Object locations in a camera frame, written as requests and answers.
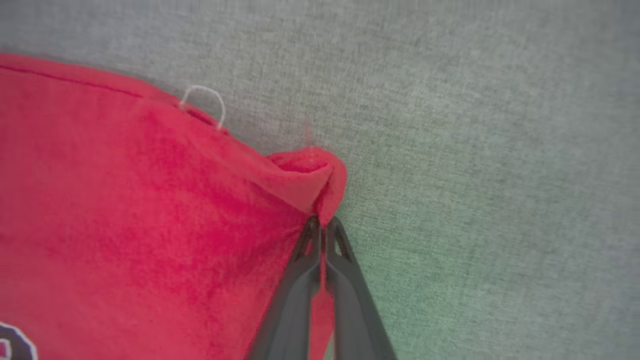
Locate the red and white sports jersey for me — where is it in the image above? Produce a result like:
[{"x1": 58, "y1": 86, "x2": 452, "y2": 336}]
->
[{"x1": 0, "y1": 52, "x2": 349, "y2": 360}]

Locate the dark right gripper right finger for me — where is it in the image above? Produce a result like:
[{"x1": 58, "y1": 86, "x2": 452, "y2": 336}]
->
[{"x1": 323, "y1": 217, "x2": 399, "y2": 360}]

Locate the grey fabric sofa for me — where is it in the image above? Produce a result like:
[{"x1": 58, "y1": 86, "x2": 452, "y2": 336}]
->
[{"x1": 0, "y1": 0, "x2": 640, "y2": 360}]

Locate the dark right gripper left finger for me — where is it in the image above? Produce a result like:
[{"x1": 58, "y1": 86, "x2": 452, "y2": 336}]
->
[{"x1": 247, "y1": 215, "x2": 322, "y2": 360}]

